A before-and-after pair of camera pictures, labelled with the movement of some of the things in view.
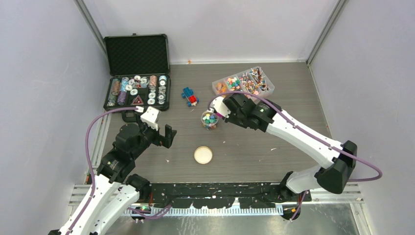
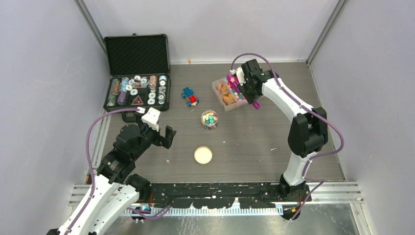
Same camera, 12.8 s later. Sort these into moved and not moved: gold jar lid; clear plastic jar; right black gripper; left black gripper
Moved: right black gripper
Not moved: gold jar lid; left black gripper; clear plastic jar
